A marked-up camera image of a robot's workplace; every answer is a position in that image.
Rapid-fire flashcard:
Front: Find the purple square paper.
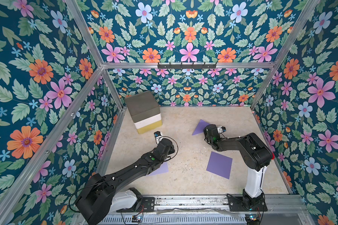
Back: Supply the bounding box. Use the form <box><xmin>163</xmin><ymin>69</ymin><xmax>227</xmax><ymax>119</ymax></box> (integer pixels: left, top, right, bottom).
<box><xmin>192</xmin><ymin>120</ymin><xmax>210</xmax><ymax>136</ymax></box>
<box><xmin>206</xmin><ymin>152</ymin><xmax>233</xmax><ymax>180</ymax></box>

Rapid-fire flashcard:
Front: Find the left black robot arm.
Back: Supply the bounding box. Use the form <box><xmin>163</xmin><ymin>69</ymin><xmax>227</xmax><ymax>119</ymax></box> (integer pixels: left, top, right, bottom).
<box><xmin>74</xmin><ymin>137</ymin><xmax>175</xmax><ymax>225</ymax></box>

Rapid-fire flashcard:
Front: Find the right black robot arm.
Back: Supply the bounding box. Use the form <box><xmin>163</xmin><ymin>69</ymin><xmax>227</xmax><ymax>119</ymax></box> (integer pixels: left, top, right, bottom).
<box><xmin>203</xmin><ymin>124</ymin><xmax>272</xmax><ymax>209</ymax></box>

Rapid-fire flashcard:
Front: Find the left pale purple paper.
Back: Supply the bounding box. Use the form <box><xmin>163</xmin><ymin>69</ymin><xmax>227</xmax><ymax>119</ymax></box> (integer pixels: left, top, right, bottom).
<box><xmin>149</xmin><ymin>162</ymin><xmax>169</xmax><ymax>176</ymax></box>

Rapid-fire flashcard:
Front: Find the grey white yellow block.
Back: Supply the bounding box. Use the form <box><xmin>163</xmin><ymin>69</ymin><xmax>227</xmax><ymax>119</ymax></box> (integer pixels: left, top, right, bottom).
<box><xmin>125</xmin><ymin>91</ymin><xmax>162</xmax><ymax>134</ymax></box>

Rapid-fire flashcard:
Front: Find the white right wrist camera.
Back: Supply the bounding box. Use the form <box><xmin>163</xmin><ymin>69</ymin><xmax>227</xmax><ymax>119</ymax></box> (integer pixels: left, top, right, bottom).
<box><xmin>217</xmin><ymin>126</ymin><xmax>226</xmax><ymax>134</ymax></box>

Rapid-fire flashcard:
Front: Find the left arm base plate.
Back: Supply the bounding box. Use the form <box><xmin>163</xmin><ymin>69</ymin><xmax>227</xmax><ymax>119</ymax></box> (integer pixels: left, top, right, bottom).
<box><xmin>116</xmin><ymin>197</ymin><xmax>155</xmax><ymax>213</ymax></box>

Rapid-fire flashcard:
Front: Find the black hook rail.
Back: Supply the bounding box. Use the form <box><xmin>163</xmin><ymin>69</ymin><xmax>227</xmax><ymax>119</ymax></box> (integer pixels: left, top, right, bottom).
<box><xmin>157</xmin><ymin>62</ymin><xmax>217</xmax><ymax>70</ymax></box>

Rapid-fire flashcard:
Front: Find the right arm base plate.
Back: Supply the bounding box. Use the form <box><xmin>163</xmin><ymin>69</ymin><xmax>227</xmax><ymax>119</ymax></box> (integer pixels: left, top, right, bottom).
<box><xmin>226</xmin><ymin>193</ymin><xmax>268</xmax><ymax>212</ymax></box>

